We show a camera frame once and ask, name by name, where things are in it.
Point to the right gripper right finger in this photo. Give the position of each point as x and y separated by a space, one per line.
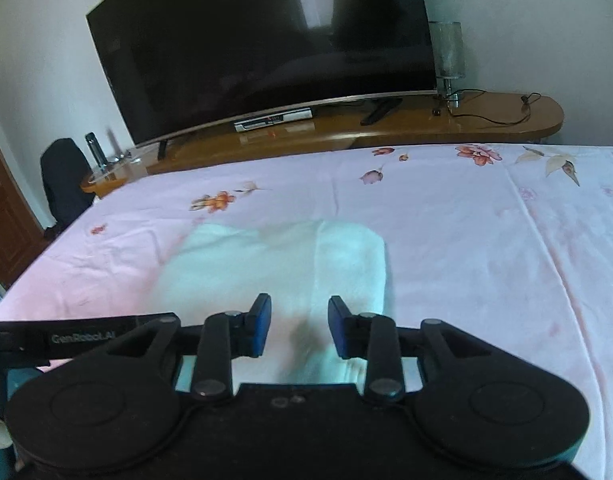
373 338

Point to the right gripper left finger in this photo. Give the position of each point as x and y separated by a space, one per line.
224 337

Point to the cream knitted sweater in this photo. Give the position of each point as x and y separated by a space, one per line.
301 266

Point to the brown wooden left door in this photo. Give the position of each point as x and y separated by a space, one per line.
21 236

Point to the black chair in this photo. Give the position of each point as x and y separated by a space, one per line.
63 168

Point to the floral pink bed sheet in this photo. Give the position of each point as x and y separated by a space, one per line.
510 243

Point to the dark bottle on console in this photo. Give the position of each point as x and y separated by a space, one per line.
97 152

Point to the wooden TV console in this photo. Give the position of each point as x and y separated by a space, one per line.
481 117

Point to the silver set-top box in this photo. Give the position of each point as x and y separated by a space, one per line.
273 119

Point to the large black curved television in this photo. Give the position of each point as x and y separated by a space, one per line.
179 65

